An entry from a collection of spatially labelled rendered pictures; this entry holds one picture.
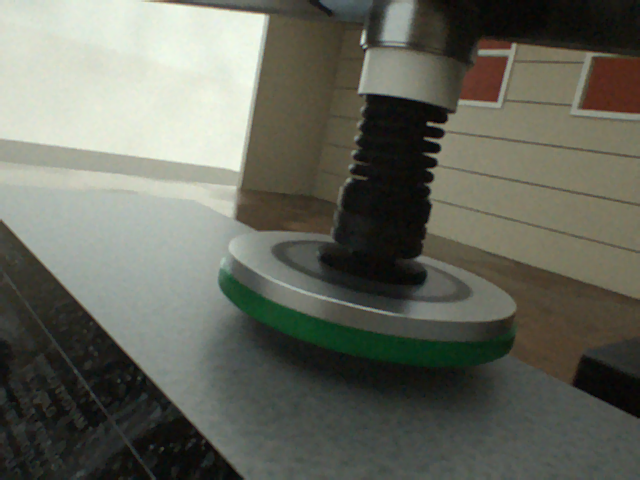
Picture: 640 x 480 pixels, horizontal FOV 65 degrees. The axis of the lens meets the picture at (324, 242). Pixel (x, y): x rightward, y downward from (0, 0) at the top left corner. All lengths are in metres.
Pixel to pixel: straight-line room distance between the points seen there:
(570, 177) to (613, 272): 1.21
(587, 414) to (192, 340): 0.27
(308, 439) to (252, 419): 0.03
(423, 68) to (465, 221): 7.02
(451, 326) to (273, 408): 0.11
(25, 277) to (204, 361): 0.21
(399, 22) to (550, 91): 6.76
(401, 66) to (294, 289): 0.16
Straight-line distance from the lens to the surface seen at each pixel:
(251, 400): 0.28
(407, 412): 0.31
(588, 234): 6.65
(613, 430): 0.39
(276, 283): 0.30
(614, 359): 0.88
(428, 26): 0.34
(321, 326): 0.28
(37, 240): 0.55
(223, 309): 0.40
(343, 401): 0.30
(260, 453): 0.25
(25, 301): 0.45
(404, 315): 0.28
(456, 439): 0.30
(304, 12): 0.48
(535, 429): 0.34
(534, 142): 7.02
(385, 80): 0.35
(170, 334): 0.35
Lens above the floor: 0.96
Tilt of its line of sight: 11 degrees down
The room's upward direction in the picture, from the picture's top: 11 degrees clockwise
